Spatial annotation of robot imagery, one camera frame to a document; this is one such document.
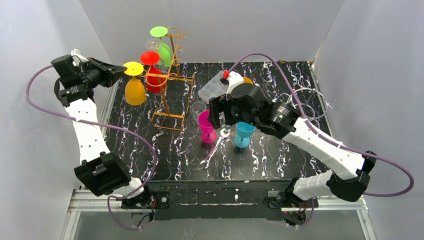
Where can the aluminium frame rail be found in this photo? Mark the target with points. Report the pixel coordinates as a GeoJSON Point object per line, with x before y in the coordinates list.
{"type": "Point", "coordinates": [180, 154]}

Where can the orange glass yellow base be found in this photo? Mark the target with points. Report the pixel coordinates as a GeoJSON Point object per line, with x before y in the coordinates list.
{"type": "Point", "coordinates": [248, 80]}

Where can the green wine glass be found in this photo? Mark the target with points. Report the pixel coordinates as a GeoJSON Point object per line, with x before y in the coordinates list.
{"type": "Point", "coordinates": [159, 32]}

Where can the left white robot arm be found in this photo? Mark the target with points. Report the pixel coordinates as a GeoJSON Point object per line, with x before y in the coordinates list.
{"type": "Point", "coordinates": [102, 172]}

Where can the clear tumbler glass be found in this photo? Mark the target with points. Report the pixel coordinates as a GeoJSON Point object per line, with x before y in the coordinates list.
{"type": "Point", "coordinates": [197, 108]}

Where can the pink wine glass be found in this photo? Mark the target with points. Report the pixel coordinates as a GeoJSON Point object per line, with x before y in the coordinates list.
{"type": "Point", "coordinates": [208, 134]}

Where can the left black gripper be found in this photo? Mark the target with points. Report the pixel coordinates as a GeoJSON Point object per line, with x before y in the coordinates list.
{"type": "Point", "coordinates": [100, 72]}

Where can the clear plastic screw box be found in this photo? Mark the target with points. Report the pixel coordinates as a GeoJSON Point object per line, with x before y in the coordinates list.
{"type": "Point", "coordinates": [213, 88]}

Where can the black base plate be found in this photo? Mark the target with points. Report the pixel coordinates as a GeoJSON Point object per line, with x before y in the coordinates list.
{"type": "Point", "coordinates": [221, 199]}

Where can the clear wine glass rear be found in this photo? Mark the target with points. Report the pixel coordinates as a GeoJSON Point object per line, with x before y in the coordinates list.
{"type": "Point", "coordinates": [155, 44]}

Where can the orange glass yellow foot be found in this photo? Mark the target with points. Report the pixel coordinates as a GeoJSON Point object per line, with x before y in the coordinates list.
{"type": "Point", "coordinates": [135, 92]}

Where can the red wine glass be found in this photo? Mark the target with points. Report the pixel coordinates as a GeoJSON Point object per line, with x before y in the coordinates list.
{"type": "Point", "coordinates": [154, 61]}

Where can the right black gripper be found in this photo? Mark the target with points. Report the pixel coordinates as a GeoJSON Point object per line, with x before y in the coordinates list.
{"type": "Point", "coordinates": [216, 110]}

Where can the blue wine glass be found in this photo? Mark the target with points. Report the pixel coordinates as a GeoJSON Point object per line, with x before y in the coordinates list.
{"type": "Point", "coordinates": [244, 131]}

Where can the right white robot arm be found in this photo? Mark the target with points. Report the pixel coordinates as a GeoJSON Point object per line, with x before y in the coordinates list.
{"type": "Point", "coordinates": [348, 174]}

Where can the silver combination wrench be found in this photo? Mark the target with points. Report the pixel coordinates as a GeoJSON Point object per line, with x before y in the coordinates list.
{"type": "Point", "coordinates": [224, 133]}

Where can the silver wire glass rack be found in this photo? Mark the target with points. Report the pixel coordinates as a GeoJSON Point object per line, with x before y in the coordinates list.
{"type": "Point", "coordinates": [316, 106]}

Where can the gold wire glass rack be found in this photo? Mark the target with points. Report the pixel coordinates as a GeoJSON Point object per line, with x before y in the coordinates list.
{"type": "Point", "coordinates": [176, 90]}

